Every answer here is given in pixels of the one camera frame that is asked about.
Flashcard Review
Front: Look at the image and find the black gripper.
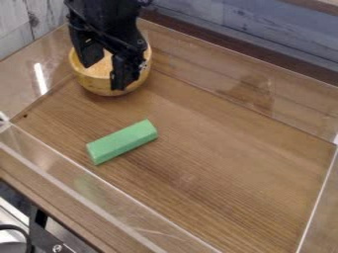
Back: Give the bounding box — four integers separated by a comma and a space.
63, 0, 152, 91

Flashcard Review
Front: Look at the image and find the black metal table bracket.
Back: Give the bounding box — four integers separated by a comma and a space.
29, 206, 75, 253

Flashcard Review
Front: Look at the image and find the black cable bottom left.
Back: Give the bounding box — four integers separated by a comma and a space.
0, 224, 35, 253

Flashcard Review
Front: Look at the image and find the green rectangular block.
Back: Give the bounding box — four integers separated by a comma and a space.
85, 120, 159, 165

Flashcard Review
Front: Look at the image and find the brown wooden bowl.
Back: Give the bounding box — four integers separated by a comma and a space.
68, 47, 152, 97

